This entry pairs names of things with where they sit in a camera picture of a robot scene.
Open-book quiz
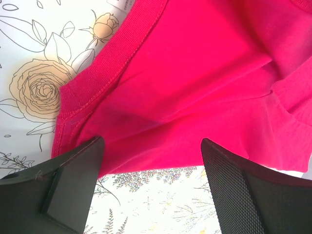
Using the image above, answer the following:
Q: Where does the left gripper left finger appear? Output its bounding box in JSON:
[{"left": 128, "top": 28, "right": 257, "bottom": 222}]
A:
[{"left": 0, "top": 137, "right": 105, "bottom": 234}]

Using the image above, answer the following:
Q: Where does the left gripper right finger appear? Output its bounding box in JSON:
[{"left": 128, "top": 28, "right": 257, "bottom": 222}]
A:
[{"left": 201, "top": 138, "right": 312, "bottom": 234}]

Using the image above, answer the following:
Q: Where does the magenta t shirt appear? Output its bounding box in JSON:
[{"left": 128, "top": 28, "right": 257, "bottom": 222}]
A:
[{"left": 52, "top": 0, "right": 312, "bottom": 176}]

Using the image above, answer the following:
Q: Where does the floral patterned table mat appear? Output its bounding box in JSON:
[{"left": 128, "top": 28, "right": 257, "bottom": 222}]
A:
[{"left": 0, "top": 0, "right": 312, "bottom": 234}]

